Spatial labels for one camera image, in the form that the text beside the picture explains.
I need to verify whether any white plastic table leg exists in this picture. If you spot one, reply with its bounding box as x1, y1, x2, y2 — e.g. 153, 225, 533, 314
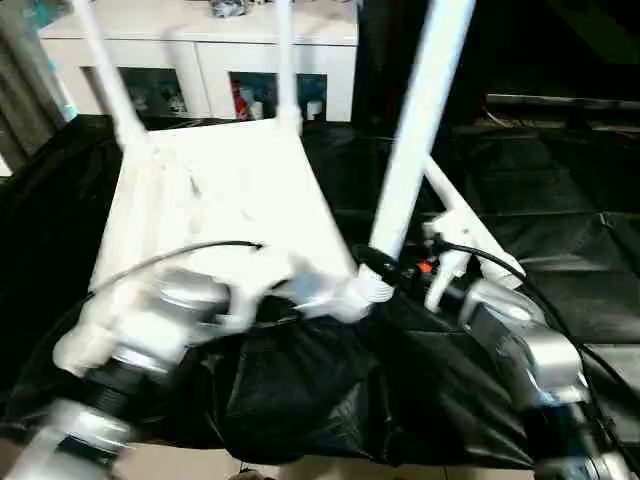
423, 154, 527, 291
357, 0, 479, 306
273, 0, 305, 132
72, 0, 149, 147

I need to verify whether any white plastic table top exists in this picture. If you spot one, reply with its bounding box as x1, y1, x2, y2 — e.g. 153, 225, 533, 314
52, 118, 396, 376

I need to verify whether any black work surface mat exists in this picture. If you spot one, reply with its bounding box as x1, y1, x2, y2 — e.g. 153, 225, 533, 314
0, 112, 640, 471

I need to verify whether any red item in cabinet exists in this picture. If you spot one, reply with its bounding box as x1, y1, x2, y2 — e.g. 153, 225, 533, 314
233, 82, 250, 119

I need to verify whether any white glass door cabinet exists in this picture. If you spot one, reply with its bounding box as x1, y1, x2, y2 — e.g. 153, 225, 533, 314
38, 0, 360, 124

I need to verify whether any grey figurine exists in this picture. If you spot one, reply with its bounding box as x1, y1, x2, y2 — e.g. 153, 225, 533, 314
209, 0, 251, 19

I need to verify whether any white teal patterned roll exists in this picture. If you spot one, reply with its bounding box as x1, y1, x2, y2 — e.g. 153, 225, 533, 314
49, 49, 81, 121

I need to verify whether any grey curtain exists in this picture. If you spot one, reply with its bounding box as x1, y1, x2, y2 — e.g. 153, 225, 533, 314
0, 0, 66, 171

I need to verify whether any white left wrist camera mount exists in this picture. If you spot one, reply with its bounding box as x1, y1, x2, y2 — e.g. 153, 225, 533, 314
219, 244, 291, 334

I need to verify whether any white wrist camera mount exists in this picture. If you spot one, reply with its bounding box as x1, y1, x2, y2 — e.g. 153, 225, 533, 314
422, 209, 474, 314
219, 244, 291, 334

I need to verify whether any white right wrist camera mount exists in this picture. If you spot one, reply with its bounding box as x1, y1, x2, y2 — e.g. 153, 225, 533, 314
422, 209, 474, 314

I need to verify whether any black left wrist camera cable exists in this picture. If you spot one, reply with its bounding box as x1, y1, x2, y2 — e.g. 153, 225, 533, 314
87, 241, 266, 301

